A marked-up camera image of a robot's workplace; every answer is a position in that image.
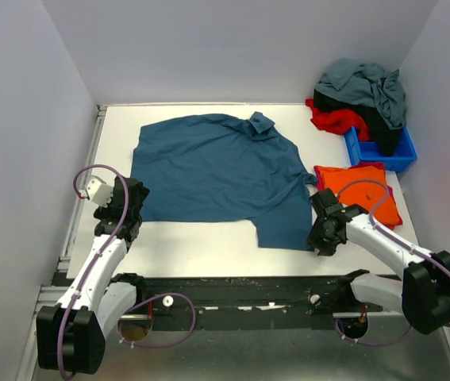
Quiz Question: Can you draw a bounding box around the grey-teal crumpled t-shirt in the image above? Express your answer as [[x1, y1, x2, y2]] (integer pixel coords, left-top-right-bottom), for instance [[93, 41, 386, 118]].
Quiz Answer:
[[315, 59, 406, 130]]

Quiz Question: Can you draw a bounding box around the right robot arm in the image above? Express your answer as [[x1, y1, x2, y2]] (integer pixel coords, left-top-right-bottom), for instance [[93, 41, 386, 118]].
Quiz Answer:
[[308, 188, 450, 334]]

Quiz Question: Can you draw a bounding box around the magenta folded t-shirt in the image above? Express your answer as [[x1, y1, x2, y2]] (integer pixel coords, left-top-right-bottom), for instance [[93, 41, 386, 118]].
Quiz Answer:
[[313, 160, 403, 231]]

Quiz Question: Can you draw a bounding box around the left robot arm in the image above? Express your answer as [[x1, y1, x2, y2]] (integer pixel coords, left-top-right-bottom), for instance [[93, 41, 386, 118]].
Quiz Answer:
[[36, 177, 149, 377]]

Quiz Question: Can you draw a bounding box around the black t-shirt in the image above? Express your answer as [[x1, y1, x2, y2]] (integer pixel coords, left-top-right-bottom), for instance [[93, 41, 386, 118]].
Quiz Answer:
[[312, 90, 401, 156]]

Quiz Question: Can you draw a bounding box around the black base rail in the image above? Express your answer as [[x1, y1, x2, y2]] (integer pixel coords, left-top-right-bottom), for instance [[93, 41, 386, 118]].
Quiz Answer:
[[112, 273, 381, 332]]

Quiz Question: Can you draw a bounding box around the blue plastic bin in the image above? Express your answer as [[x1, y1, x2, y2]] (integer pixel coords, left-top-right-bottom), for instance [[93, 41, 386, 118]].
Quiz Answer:
[[342, 125, 418, 172]]

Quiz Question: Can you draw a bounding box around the red t-shirt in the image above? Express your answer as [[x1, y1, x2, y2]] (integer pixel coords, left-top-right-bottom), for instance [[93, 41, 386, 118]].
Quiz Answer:
[[306, 98, 371, 142]]

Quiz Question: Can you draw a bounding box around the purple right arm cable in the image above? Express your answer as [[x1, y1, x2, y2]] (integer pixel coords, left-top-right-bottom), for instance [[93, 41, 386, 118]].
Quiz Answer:
[[334, 179, 450, 347]]

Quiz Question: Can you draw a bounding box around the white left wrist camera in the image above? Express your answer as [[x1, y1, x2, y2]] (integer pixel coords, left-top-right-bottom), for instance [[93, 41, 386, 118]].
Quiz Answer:
[[79, 175, 113, 207]]

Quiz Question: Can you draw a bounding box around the aluminium frame extrusion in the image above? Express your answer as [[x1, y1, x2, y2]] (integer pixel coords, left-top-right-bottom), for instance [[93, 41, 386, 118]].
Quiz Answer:
[[32, 282, 450, 318]]

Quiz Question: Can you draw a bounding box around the teal blue t-shirt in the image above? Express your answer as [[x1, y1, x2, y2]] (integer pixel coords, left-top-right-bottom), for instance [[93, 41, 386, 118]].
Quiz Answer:
[[131, 112, 317, 251]]

